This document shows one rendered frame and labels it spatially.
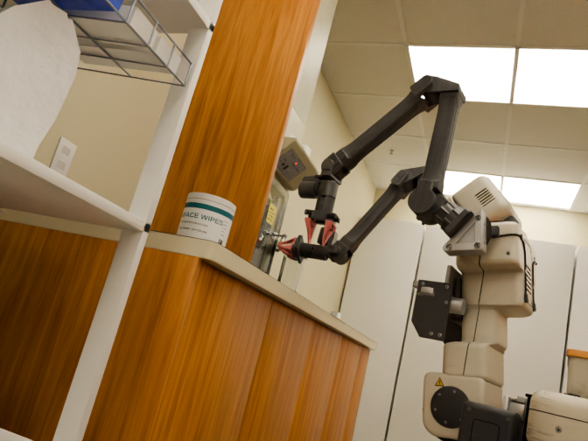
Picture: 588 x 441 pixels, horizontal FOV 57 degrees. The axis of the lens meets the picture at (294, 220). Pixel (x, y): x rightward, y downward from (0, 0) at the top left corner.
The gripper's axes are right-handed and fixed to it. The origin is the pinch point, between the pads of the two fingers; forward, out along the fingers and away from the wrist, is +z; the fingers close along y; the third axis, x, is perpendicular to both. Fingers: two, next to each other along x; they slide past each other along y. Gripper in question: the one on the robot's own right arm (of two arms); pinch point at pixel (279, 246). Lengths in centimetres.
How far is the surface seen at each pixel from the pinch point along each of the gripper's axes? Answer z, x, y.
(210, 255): -23, 65, 71
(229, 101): 20, -25, 49
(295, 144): -5.4, -20.0, 35.0
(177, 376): -20, 85, 55
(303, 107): 5, -54, 28
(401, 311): -10, -151, -245
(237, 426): -20, 77, 15
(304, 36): -3, -50, 62
